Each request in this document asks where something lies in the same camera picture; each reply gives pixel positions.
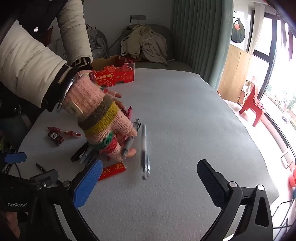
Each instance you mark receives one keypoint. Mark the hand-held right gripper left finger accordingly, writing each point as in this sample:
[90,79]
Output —
[87,185]

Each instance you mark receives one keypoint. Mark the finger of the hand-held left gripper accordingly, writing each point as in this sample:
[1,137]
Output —
[15,157]
[45,177]

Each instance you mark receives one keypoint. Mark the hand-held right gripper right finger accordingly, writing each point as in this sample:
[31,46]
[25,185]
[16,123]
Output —
[211,183]

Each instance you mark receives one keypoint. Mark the black marker pen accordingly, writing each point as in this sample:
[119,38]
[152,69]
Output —
[40,167]

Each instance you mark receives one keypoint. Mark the red gold-print lighter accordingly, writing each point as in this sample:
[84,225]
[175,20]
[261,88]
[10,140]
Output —
[113,171]

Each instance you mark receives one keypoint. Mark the grey white pen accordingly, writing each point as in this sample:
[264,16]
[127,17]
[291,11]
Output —
[86,154]

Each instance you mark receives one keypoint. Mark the red pen white label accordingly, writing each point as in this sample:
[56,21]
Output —
[63,131]

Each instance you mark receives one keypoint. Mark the grey grip pen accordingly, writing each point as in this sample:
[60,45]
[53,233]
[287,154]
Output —
[128,146]

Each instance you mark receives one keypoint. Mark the clear white pen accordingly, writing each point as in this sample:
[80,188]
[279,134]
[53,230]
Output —
[145,153]

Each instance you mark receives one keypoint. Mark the dark translucent pen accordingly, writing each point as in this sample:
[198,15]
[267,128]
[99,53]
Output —
[137,124]

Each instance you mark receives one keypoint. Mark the red patterned pen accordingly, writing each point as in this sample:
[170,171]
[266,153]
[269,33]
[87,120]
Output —
[129,110]

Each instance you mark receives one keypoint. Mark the red cardboard box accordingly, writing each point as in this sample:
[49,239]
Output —
[118,74]

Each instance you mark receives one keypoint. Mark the another person's forearm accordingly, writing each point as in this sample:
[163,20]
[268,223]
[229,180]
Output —
[74,27]
[27,60]

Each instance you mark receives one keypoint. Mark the person's left hand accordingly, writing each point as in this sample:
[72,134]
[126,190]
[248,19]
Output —
[11,224]

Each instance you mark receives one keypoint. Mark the red plastic chair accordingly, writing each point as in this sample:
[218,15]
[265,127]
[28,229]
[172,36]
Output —
[251,104]

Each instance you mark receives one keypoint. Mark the wooden panel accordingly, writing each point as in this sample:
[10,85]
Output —
[233,74]

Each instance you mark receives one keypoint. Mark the large window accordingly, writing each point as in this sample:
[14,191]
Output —
[277,81]

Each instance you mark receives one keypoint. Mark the green armchair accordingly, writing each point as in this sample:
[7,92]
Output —
[175,66]

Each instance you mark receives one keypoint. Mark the cream jacket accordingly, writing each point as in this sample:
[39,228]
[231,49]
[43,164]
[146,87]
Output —
[134,44]

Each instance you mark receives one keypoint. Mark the green curtain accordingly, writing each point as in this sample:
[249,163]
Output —
[198,34]

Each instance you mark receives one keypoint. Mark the round dark wall decoration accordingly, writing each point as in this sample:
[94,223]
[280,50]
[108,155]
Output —
[238,32]

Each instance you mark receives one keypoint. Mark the wall outlet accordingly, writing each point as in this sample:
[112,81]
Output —
[138,17]

